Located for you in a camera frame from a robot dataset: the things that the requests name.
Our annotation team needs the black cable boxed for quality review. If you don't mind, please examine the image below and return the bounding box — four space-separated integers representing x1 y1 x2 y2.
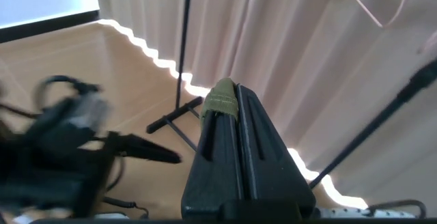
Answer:
100 155 150 220
33 74 102 115

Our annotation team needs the beige curtain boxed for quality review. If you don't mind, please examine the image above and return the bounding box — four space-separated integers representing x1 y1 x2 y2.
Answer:
94 0 437 210

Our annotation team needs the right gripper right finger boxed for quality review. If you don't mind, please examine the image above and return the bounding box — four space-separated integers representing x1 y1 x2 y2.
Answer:
235 83 317 219

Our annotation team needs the black clothes rack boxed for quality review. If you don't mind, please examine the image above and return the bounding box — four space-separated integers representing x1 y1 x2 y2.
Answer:
145 0 437 190

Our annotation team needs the white laundry basket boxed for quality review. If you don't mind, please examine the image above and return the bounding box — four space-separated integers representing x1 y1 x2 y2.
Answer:
312 199 427 219

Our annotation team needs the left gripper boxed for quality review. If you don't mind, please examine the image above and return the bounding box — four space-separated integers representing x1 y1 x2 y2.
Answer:
20 131 182 218

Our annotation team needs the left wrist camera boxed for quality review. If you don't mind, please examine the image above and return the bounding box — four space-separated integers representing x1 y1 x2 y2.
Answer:
25 90 110 143

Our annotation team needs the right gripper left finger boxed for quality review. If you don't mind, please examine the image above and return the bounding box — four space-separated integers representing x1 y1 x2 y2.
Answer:
180 109 245 220

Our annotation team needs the green printed shirt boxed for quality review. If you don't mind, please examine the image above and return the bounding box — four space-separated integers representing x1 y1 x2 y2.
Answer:
199 77 240 122

